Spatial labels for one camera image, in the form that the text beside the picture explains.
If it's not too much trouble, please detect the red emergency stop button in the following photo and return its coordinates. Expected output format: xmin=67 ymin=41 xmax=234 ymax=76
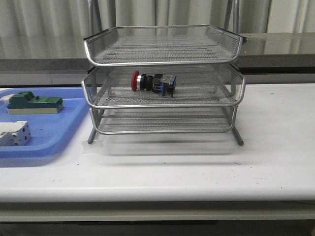
xmin=131 ymin=70 xmax=177 ymax=97

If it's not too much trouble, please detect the white circuit breaker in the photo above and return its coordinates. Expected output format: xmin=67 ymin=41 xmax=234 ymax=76
xmin=0 ymin=121 xmax=31 ymax=147

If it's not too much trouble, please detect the grey background counter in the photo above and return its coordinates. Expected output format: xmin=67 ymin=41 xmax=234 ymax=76
xmin=0 ymin=33 xmax=315 ymax=88

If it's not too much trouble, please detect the green switch module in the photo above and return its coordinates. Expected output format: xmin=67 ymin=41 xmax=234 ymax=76
xmin=0 ymin=91 xmax=63 ymax=115

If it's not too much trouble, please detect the blue plastic tray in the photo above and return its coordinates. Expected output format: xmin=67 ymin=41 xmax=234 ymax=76
xmin=0 ymin=87 xmax=89 ymax=158

